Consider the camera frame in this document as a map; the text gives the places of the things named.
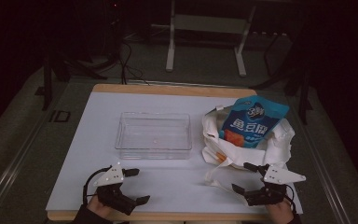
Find white metal stand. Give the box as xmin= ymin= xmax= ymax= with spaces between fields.
xmin=165 ymin=0 xmax=257 ymax=77

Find white cloth tote bag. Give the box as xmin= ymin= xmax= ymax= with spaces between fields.
xmin=201 ymin=105 xmax=296 ymax=191

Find blue snack packet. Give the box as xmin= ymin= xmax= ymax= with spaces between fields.
xmin=218 ymin=95 xmax=290 ymax=149

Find metal floor rail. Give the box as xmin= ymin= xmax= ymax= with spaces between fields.
xmin=0 ymin=102 xmax=63 ymax=218

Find person's left hand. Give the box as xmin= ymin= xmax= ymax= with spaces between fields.
xmin=86 ymin=194 xmax=114 ymax=217

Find black floor bracket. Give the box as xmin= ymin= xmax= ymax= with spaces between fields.
xmin=48 ymin=109 xmax=72 ymax=123

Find black stand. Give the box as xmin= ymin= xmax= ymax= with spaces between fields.
xmin=34 ymin=27 xmax=109 ymax=112
xmin=249 ymin=31 xmax=313 ymax=126

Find black floor cables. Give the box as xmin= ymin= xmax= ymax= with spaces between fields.
xmin=117 ymin=18 xmax=152 ymax=86

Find person's right hand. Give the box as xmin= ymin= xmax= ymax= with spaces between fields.
xmin=266 ymin=200 xmax=295 ymax=224

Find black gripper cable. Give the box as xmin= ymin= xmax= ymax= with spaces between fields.
xmin=284 ymin=184 xmax=296 ymax=216
xmin=82 ymin=166 xmax=112 ymax=204

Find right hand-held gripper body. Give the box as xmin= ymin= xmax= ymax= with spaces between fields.
xmin=243 ymin=164 xmax=307 ymax=207

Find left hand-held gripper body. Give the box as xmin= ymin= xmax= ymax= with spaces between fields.
xmin=92 ymin=161 xmax=137 ymax=217

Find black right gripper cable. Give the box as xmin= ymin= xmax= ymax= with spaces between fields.
xmin=284 ymin=184 xmax=296 ymax=216

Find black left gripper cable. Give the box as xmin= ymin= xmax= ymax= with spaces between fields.
xmin=82 ymin=166 xmax=112 ymax=204

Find clear plastic box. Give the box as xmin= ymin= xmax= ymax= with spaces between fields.
xmin=115 ymin=111 xmax=193 ymax=161

